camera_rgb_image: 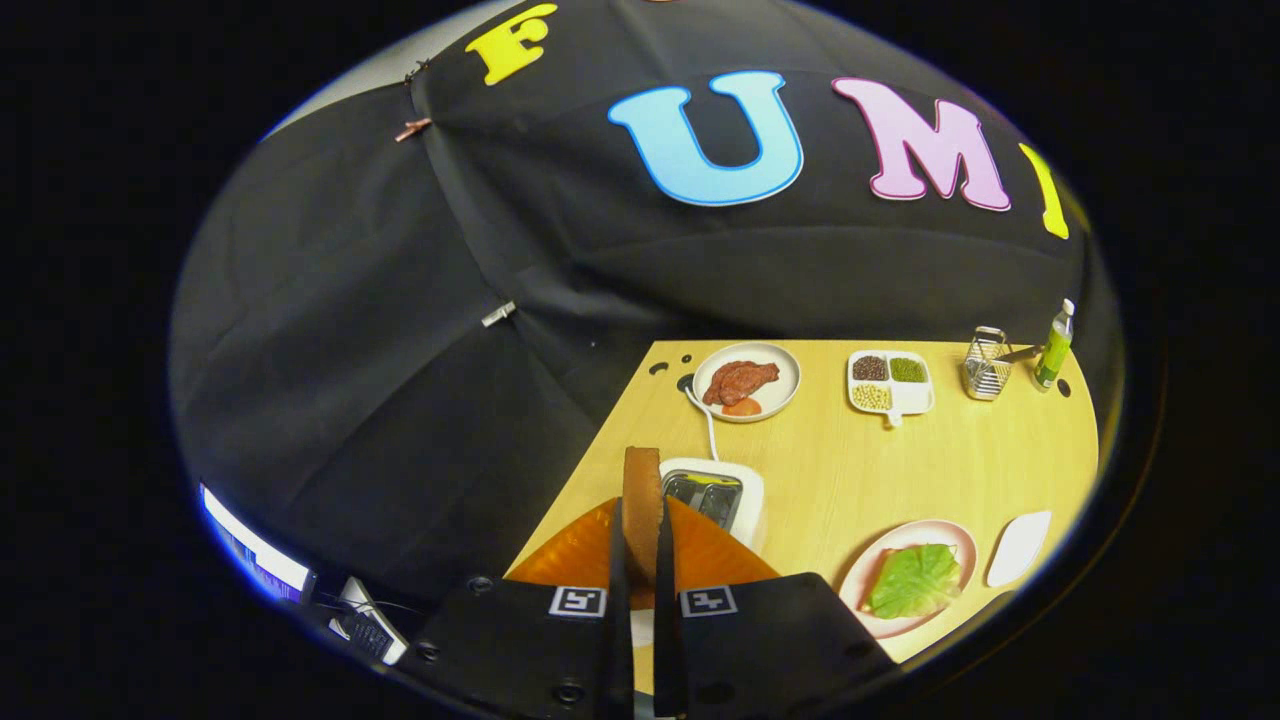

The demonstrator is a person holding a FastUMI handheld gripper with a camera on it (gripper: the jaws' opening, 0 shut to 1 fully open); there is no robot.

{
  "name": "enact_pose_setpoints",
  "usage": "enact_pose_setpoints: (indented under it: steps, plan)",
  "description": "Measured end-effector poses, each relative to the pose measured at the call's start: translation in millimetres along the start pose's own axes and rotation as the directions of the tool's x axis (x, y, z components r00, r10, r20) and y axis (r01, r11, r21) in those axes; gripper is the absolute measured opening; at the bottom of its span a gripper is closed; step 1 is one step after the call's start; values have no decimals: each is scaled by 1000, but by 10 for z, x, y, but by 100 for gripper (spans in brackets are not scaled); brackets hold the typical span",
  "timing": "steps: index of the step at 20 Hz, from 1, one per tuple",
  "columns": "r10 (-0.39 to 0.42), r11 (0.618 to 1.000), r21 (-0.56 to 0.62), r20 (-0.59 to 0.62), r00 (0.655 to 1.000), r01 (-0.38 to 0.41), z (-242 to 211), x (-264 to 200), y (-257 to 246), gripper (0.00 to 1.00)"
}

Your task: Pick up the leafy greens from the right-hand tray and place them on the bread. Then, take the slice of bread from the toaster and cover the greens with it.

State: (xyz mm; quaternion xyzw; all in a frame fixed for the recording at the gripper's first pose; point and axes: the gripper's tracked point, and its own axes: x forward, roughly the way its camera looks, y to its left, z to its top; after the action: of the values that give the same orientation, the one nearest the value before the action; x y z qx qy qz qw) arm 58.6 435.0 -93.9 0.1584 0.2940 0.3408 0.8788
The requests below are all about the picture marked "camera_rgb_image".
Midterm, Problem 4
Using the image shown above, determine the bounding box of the divided white bean dish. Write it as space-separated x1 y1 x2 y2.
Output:
846 349 935 429

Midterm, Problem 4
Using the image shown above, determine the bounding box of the pink plate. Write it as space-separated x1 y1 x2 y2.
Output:
838 518 978 641

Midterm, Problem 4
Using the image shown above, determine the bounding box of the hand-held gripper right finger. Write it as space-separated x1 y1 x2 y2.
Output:
654 497 897 719

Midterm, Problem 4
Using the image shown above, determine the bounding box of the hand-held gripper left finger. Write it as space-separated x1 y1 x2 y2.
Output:
400 497 637 719

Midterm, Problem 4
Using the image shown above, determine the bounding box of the computer monitor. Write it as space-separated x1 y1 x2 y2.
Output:
200 485 317 605

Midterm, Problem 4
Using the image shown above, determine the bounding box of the metal wire basket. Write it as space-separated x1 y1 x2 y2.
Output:
962 326 1013 402

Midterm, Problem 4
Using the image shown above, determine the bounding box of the toasted bread slice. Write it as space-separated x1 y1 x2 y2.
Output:
622 447 665 611

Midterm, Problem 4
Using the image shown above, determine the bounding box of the green drink bottle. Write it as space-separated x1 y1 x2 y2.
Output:
1033 298 1077 392

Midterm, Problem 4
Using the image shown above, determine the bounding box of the green lettuce leaf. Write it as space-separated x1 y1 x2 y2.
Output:
862 543 963 620

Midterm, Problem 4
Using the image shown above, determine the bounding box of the red meat slice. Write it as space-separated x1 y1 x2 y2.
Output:
703 360 781 407

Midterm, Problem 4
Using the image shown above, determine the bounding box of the round white plate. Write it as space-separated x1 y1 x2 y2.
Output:
692 342 802 424

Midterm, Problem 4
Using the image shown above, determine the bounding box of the white keyboard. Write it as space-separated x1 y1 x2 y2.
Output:
330 575 410 667

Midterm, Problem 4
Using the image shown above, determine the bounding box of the white square plate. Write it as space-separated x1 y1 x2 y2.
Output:
986 510 1053 588

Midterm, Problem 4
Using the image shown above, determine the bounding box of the black backdrop cloth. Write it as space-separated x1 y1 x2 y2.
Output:
168 0 1096 601

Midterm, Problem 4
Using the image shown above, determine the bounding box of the white toaster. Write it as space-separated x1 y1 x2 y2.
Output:
658 457 767 553

